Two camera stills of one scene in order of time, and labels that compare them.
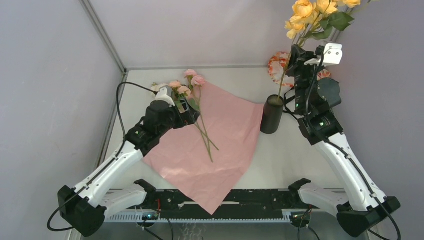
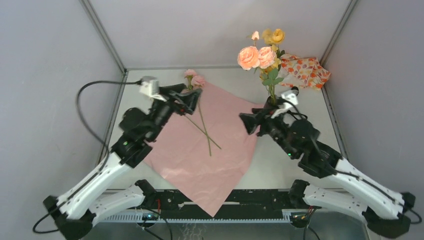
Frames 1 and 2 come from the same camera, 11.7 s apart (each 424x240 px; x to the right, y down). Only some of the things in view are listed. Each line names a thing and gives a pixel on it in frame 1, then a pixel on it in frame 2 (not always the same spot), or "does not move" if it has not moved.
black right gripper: (299, 57) → (260, 116)
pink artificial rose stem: (195, 82) does not move
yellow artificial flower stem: (312, 22) → (270, 76)
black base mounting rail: (174, 203) does not move
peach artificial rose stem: (178, 89) → (250, 57)
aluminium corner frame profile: (123, 70) does not move
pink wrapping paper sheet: (206, 159) does not move
